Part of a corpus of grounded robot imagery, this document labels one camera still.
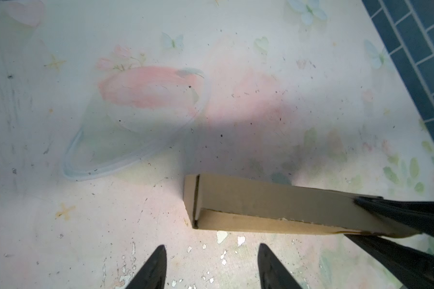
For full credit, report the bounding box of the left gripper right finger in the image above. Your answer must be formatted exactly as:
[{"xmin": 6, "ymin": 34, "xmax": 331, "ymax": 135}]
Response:
[{"xmin": 258, "ymin": 243, "xmax": 302, "ymax": 289}]

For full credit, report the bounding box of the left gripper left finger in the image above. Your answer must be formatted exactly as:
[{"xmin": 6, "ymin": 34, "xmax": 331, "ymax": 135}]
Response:
[{"xmin": 126, "ymin": 244, "xmax": 167, "ymax": 289}]

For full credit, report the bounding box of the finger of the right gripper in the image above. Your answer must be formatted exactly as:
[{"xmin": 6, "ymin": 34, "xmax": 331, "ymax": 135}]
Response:
[
  {"xmin": 354, "ymin": 196, "xmax": 434, "ymax": 237},
  {"xmin": 345, "ymin": 234, "xmax": 434, "ymax": 289}
]

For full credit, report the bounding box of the brown cardboard box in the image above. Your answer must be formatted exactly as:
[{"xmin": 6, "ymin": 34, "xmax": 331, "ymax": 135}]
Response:
[{"xmin": 183, "ymin": 173, "xmax": 418, "ymax": 238}]

